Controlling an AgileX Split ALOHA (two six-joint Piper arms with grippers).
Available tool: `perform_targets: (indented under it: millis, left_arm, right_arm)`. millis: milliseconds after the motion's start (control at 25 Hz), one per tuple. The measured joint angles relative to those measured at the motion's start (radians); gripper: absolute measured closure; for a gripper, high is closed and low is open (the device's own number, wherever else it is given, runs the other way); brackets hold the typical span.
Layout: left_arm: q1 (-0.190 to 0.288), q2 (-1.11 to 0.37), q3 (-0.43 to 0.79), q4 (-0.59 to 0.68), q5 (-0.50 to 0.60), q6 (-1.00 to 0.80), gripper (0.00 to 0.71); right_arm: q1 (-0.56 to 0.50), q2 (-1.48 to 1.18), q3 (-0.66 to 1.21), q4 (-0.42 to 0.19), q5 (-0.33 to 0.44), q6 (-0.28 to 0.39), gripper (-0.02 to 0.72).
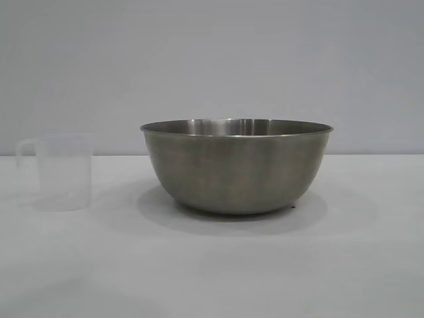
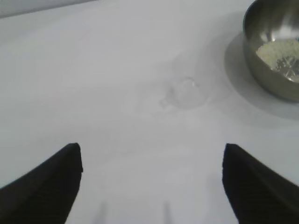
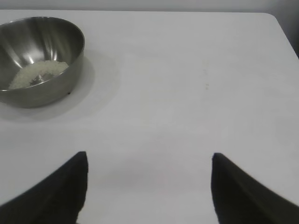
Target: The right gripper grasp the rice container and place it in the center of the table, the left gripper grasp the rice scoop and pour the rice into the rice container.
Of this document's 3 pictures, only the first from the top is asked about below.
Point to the stainless steel mixing bowl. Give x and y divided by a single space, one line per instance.
235 169

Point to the translucent plastic measuring cup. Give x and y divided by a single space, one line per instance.
63 172

